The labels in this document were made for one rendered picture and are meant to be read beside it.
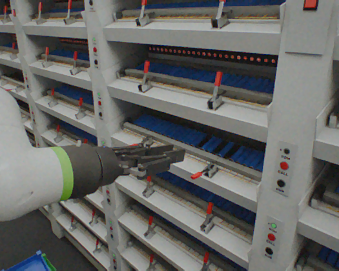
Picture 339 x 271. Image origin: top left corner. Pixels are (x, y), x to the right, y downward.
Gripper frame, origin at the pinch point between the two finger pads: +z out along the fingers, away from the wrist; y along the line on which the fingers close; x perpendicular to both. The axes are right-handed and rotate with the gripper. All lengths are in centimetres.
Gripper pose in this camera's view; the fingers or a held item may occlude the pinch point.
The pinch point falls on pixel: (167, 154)
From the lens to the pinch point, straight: 67.5
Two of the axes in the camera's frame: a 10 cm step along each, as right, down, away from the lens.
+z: 7.0, -0.8, 7.1
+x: 1.4, -9.6, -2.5
